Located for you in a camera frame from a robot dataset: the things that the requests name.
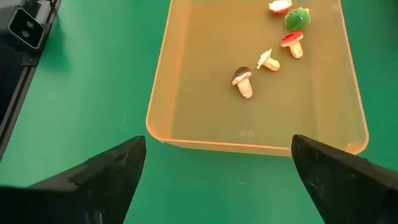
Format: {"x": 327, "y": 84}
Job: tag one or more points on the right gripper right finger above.
{"x": 342, "y": 186}

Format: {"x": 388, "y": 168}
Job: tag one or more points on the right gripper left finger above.
{"x": 93, "y": 193}

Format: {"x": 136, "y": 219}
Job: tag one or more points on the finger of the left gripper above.
{"x": 9, "y": 81}

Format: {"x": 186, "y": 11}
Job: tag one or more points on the brown cap toy mushroom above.
{"x": 242, "y": 81}

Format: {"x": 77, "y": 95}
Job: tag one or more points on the white toy mushroom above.
{"x": 268, "y": 60}

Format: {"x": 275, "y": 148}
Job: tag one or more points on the red cap toy mushroom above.
{"x": 293, "y": 43}
{"x": 280, "y": 6}

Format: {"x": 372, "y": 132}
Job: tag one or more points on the green toy mushroom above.
{"x": 297, "y": 18}

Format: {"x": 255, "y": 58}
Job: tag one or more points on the green table mat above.
{"x": 93, "y": 93}

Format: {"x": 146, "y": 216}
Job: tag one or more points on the orange translucent plastic basket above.
{"x": 217, "y": 118}

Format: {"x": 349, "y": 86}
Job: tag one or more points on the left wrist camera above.
{"x": 26, "y": 28}

